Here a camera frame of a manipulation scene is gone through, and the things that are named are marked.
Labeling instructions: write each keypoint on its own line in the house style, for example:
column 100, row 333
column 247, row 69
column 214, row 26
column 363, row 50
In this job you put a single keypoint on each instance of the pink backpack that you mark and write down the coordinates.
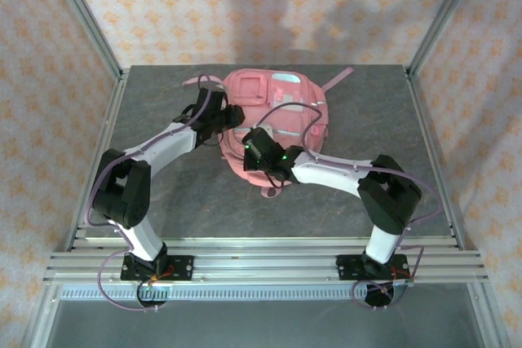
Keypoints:
column 244, row 91

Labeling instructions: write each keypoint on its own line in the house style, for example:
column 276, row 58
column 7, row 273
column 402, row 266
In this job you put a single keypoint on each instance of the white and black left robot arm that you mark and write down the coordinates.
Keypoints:
column 167, row 146

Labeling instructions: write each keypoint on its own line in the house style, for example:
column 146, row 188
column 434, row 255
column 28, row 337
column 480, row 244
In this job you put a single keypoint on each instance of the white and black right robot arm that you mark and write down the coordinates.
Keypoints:
column 326, row 173

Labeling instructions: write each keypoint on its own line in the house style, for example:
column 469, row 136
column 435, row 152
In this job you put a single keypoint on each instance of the wide aluminium mounting beam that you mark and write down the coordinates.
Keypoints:
column 265, row 266

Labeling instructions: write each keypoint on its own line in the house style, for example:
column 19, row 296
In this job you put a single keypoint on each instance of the black round controller unit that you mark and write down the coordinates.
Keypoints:
column 379, row 297
column 153, row 299

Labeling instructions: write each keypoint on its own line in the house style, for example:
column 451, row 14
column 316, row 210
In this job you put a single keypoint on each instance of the aluminium table edge rail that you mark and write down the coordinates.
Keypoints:
column 107, row 128
column 265, row 242
column 426, row 128

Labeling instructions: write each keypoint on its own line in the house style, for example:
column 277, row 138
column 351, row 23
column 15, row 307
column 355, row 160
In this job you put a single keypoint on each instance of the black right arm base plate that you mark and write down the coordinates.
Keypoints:
column 346, row 268

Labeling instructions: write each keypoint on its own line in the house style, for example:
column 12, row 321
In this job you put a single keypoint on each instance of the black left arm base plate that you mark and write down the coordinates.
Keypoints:
column 183, row 268

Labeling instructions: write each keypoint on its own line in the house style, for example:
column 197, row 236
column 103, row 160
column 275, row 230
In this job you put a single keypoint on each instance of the aluminium frame post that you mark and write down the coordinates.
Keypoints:
column 83, row 14
column 444, row 14

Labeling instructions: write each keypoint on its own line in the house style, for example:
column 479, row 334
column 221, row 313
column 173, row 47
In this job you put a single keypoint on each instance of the aluminium lower frame leg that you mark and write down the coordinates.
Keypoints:
column 42, row 315
column 487, row 315

